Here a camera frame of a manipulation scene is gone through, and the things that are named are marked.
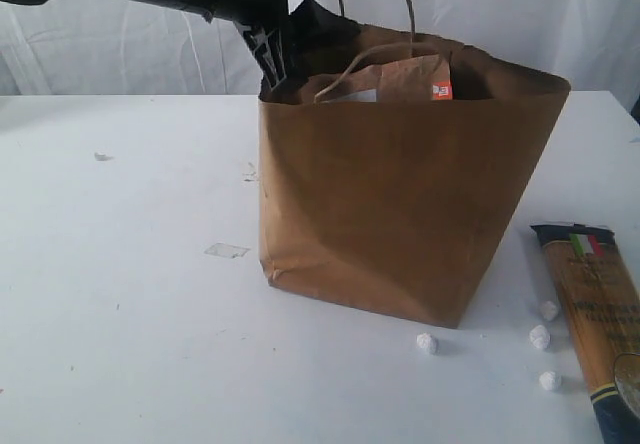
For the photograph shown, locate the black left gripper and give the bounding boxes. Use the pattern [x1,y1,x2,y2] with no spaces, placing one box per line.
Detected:
[204,0,360,89]

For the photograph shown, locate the spaghetti packet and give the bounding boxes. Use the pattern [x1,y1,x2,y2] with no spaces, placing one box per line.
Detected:
[532,223,639,443]

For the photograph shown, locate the brown coffee pouch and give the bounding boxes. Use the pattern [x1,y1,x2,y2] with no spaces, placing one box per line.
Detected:
[296,54,454,104]

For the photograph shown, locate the brown paper bag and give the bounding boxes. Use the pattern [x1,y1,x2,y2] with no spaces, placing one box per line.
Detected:
[259,22,571,328]

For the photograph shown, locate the clear tape piece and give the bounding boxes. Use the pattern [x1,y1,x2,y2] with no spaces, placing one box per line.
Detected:
[204,243,250,259]

